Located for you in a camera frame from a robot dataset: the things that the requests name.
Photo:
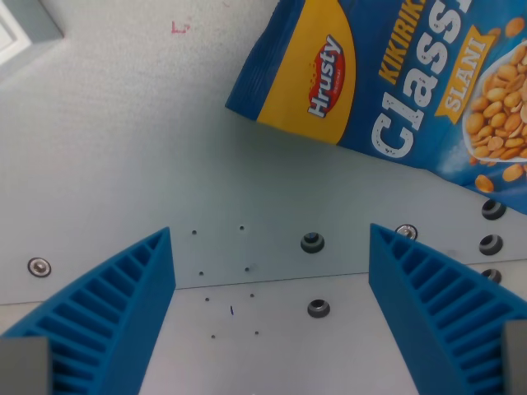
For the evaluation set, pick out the blue Hrusty peanut bag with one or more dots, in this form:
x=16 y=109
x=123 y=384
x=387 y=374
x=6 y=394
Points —
x=395 y=82

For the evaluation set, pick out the silver flat-head screw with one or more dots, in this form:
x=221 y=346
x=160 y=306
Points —
x=407 y=231
x=39 y=267

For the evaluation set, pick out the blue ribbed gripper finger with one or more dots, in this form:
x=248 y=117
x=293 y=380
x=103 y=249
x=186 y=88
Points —
x=103 y=312
x=444 y=304

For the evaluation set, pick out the white and grey panel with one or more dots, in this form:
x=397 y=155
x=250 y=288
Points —
x=20 y=29

